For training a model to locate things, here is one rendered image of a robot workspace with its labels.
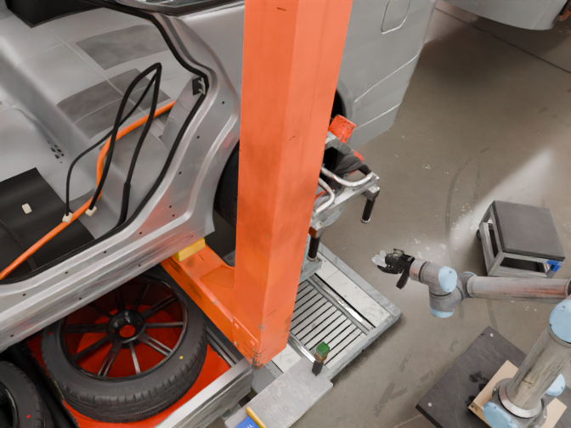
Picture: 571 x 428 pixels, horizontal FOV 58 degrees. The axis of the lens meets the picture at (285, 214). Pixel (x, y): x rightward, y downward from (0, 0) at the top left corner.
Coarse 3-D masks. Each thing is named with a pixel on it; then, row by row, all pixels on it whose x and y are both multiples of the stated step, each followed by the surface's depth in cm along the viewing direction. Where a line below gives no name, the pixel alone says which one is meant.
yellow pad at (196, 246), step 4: (200, 240) 217; (204, 240) 218; (192, 244) 215; (196, 244) 216; (200, 244) 217; (204, 244) 220; (184, 248) 213; (188, 248) 214; (192, 248) 215; (196, 248) 218; (200, 248) 219; (180, 252) 212; (184, 252) 213; (188, 252) 215; (192, 252) 217; (176, 256) 215; (180, 256) 213; (184, 256) 215; (188, 256) 216; (180, 260) 214
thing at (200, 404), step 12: (240, 360) 218; (228, 372) 214; (240, 372) 215; (216, 384) 210; (228, 384) 212; (240, 384) 222; (204, 396) 206; (216, 396) 210; (180, 408) 202; (192, 408) 202; (204, 408) 209; (168, 420) 198; (180, 420) 199; (192, 420) 208
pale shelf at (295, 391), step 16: (304, 368) 212; (272, 384) 206; (288, 384) 207; (304, 384) 207; (320, 384) 208; (256, 400) 201; (272, 400) 202; (288, 400) 202; (304, 400) 203; (240, 416) 196; (272, 416) 197; (288, 416) 198
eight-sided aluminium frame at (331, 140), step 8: (328, 136) 210; (328, 144) 211; (336, 144) 214; (344, 144) 220; (344, 152) 224; (352, 152) 228; (336, 160) 236; (344, 176) 238; (336, 184) 244; (336, 192) 244
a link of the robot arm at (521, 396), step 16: (560, 304) 156; (560, 320) 154; (544, 336) 165; (560, 336) 156; (544, 352) 166; (560, 352) 161; (528, 368) 175; (544, 368) 169; (560, 368) 167; (512, 384) 186; (528, 384) 178; (544, 384) 174; (496, 400) 194; (512, 400) 187; (528, 400) 182; (496, 416) 193; (512, 416) 188; (528, 416) 186
